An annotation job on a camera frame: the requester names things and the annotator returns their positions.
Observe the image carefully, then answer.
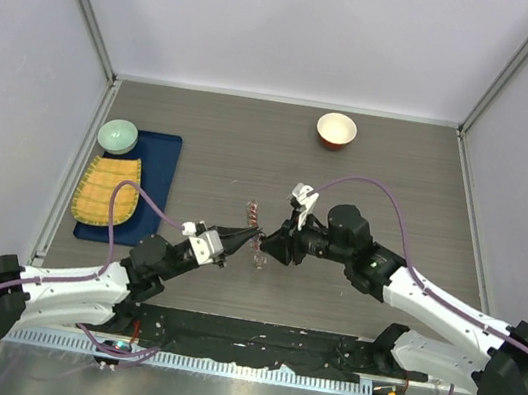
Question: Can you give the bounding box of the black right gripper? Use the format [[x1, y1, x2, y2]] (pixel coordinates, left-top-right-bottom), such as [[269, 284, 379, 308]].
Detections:
[[257, 203, 358, 276]]

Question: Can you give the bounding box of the red plastic handle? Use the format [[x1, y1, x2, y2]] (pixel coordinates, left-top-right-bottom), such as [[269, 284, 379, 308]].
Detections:
[[246, 200, 259, 252]]

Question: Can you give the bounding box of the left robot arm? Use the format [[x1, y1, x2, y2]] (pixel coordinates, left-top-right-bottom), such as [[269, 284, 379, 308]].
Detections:
[[0, 222, 260, 340]]

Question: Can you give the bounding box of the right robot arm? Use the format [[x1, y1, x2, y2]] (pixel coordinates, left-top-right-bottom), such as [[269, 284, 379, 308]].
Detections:
[[260, 201, 528, 395]]

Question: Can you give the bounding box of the blue tray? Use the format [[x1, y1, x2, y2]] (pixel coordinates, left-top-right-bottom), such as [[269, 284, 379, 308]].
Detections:
[[73, 129, 183, 246]]

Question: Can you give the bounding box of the red white bowl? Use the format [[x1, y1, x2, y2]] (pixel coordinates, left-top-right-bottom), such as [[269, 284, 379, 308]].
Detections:
[[316, 112, 358, 151]]

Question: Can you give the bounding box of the yellow woven plate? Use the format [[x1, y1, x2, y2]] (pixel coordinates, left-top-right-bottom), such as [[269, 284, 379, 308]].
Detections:
[[70, 155, 142, 227]]

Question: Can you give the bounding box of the pale green bowl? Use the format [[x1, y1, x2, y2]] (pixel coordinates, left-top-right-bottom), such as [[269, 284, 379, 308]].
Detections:
[[96, 119, 139, 155]]

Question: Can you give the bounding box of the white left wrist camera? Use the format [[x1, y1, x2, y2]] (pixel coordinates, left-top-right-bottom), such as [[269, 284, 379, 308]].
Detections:
[[181, 221, 225, 266]]

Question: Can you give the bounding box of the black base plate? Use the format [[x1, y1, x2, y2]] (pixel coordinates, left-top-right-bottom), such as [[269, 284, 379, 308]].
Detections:
[[77, 289, 435, 395]]

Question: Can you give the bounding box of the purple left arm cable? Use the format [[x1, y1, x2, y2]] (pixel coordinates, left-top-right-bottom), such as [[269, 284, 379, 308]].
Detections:
[[0, 158, 203, 389]]

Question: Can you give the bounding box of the white slotted cable duct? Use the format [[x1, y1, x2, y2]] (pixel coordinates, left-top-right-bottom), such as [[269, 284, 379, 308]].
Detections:
[[3, 328, 373, 395]]

